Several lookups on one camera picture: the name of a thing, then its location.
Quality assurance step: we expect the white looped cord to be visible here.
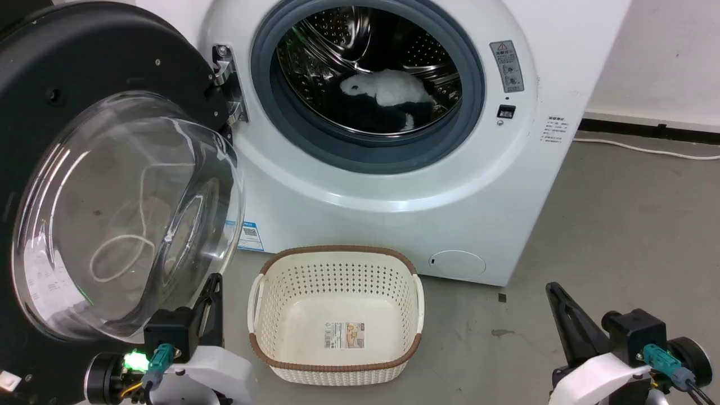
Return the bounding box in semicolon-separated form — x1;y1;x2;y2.
90;162;199;283

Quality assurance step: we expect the white front-load washing machine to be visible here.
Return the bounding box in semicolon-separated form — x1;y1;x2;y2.
135;0;633;287

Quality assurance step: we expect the paper label with barcode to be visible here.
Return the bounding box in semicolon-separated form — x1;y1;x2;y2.
325;322;365;349

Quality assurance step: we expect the stainless steel washer drum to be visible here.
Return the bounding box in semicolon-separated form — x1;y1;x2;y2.
275;6;463;136

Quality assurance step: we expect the black baseboard strip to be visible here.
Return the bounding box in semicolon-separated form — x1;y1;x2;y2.
578;111;720;148

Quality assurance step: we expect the white floor cable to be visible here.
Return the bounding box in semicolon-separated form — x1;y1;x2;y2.
573;137;720;161

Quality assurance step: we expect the cream laundry basket brown rim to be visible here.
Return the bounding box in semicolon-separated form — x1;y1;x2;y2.
247;245;425;386

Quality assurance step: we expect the white fluffy garment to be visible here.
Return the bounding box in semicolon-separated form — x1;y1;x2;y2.
340;69;435;132

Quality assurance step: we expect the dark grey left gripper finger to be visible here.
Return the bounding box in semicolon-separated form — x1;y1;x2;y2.
206;273;224;347
192;291;211;348

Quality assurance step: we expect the round white filter cover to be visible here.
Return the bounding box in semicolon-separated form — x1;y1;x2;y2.
429;250;487;277

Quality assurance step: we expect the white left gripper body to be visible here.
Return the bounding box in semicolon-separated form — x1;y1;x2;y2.
147;345;257;405

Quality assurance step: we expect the left gripper cable teal plug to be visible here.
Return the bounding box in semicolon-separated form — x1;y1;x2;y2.
141;343;174;394

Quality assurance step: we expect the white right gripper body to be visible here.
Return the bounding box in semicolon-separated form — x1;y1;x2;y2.
549;353;656;405

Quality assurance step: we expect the grey warning sticker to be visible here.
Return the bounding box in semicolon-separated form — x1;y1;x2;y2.
489;39;525;94

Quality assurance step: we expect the dark garment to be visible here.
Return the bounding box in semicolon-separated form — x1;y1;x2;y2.
336;93;418;134

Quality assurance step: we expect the right gripper cable teal plug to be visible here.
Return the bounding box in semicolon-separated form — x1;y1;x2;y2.
643;344;720;405

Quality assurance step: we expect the small printed text label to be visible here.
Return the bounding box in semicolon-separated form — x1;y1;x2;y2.
540;117;570;143

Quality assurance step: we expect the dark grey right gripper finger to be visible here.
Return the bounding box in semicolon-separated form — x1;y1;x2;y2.
546;282;612;367

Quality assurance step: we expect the gripper cable teal plug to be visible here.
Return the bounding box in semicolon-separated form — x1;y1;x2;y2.
643;344;720;405
141;343;174;394

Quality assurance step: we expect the metal door hinge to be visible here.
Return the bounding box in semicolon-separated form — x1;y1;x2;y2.
212;44;249;124

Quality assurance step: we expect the black washer door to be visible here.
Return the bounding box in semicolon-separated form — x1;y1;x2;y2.
0;0;246;405

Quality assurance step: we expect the blue white energy label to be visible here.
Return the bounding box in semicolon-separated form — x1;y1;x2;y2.
225;220;265;252

